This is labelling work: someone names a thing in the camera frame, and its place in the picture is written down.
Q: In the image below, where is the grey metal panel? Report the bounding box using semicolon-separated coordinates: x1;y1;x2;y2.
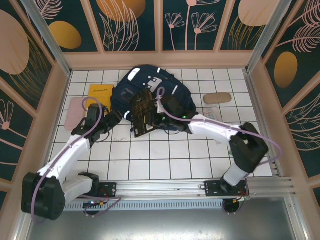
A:
24;197;300;240

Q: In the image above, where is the yellow book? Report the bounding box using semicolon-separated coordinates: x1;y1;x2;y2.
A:
87;84;115;115

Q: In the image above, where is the small circuit board with wires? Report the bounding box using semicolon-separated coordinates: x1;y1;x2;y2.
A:
83;199;108;209
232;195;251;204

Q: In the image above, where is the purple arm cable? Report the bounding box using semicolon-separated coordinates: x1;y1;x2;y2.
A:
156;87;283;216
31;96;123;225

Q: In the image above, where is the navy blue backpack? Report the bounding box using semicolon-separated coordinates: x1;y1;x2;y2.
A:
109;64;197;137

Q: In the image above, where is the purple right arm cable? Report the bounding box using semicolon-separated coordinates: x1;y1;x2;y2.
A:
156;87;283;216

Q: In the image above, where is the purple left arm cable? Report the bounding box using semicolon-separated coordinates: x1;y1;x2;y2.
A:
31;96;123;225

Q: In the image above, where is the pink pencil case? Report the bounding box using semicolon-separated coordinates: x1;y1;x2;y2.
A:
64;96;87;131

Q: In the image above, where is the slotted grey cable duct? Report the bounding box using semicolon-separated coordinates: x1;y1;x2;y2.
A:
62;201;226;211

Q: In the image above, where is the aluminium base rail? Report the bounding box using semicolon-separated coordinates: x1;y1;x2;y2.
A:
23;177;298;201

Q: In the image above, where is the black book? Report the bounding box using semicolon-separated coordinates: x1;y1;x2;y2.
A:
129;89;162;139

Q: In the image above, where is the aluminium side rail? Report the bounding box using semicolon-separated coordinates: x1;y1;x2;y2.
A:
242;71;285;179

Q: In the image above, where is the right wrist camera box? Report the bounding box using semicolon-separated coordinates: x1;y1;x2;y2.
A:
154;98;165;115

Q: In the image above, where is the clear plastic supplies pouch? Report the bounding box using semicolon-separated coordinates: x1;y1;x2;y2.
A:
203;104;223;124

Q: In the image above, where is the aluminium corner post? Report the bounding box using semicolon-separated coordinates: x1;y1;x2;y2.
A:
19;0;73;77
244;0;292;74

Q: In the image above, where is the beige glasses case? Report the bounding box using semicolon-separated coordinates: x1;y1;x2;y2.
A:
202;91;231;105

